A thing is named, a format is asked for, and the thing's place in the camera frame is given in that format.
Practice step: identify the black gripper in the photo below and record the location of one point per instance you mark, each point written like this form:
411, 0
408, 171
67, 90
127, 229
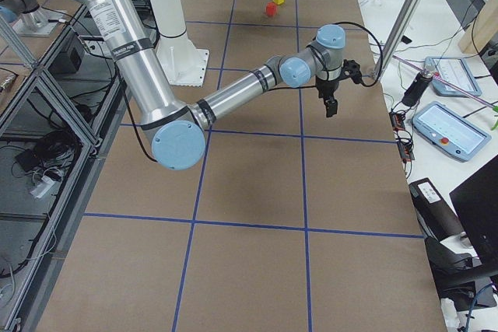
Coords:
325, 89

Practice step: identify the red wooden block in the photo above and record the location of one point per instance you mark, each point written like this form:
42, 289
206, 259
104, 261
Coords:
271, 9

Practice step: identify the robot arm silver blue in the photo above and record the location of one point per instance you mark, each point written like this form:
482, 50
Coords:
176, 129

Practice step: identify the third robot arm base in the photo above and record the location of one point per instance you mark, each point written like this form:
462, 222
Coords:
29, 19

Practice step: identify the black cylinder device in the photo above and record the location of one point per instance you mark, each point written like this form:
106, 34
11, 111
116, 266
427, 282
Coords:
417, 88

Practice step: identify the orange circuit board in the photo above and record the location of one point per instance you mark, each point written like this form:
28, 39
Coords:
403, 137

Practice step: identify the near teach pendant tablet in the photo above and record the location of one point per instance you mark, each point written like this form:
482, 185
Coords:
449, 132

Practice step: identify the teach pendant tablet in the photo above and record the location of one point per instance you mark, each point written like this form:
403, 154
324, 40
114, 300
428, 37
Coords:
455, 71
449, 132

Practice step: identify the far teach pendant tablet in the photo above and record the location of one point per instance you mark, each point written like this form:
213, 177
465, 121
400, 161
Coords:
455, 71

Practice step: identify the black box with label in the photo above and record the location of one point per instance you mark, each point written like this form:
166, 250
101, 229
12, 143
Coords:
434, 210

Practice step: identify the black monitor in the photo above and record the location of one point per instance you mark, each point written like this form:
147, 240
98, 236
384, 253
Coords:
475, 202

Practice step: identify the white power strip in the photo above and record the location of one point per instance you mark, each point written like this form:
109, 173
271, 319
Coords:
42, 187

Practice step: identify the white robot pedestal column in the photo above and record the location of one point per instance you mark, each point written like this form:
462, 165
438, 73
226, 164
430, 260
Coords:
182, 62

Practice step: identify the aluminium frame post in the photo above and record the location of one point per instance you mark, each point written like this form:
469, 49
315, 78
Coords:
398, 30

